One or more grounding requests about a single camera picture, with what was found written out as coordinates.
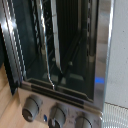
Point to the toaster oven door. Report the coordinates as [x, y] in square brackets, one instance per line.
[10, 60]

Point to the grey oven knob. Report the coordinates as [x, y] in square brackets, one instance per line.
[57, 116]
[83, 122]
[31, 107]

